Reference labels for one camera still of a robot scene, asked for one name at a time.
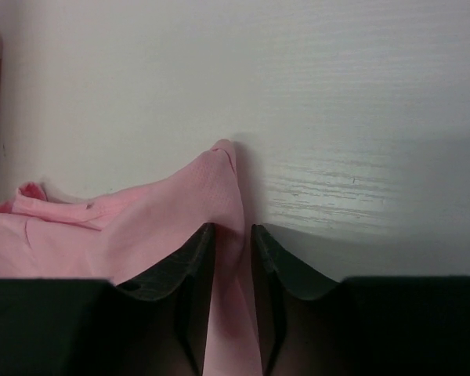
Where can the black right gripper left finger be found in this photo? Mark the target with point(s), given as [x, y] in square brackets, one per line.
[153, 324]

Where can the pink t-shirt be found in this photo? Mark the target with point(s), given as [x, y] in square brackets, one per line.
[117, 236]

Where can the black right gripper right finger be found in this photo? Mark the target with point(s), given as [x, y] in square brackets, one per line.
[309, 324]

